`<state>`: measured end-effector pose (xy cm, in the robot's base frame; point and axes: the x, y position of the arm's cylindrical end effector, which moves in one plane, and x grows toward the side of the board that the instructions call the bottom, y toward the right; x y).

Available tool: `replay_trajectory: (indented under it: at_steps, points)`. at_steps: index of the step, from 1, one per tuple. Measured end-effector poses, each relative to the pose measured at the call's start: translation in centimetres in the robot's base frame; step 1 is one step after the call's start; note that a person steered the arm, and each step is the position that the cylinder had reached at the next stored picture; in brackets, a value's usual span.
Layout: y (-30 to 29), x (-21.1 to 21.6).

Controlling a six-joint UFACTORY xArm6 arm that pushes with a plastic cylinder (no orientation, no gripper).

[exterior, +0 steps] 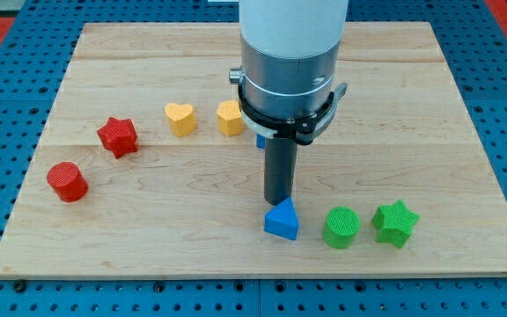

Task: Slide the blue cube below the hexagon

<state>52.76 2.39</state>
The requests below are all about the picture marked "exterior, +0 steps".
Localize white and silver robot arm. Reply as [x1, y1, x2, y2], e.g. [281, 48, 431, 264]
[229, 0, 349, 120]

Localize blue cube block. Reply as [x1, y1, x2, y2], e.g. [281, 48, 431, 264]
[256, 134, 266, 149]

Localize yellow hexagon block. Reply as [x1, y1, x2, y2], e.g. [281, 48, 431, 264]
[217, 100, 244, 136]

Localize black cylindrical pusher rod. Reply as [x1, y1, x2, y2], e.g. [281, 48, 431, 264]
[264, 138, 298, 205]

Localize blue triangle block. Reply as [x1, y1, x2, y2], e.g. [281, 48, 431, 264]
[264, 197, 299, 240]

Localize yellow heart block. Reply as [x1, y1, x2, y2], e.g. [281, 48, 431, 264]
[165, 103, 197, 136]

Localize wooden board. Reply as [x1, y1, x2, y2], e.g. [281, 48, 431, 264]
[0, 22, 507, 280]

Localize green cylinder block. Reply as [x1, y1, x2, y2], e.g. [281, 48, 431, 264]
[322, 206, 360, 249]

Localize red star block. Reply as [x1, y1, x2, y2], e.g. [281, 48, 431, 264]
[97, 117, 137, 159]

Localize green star block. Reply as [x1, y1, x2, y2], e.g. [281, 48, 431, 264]
[371, 200, 421, 248]

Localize red cylinder block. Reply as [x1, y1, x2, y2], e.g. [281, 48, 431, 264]
[47, 161, 89, 203]

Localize black clamp ring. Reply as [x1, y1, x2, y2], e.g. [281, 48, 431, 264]
[237, 82, 349, 146]

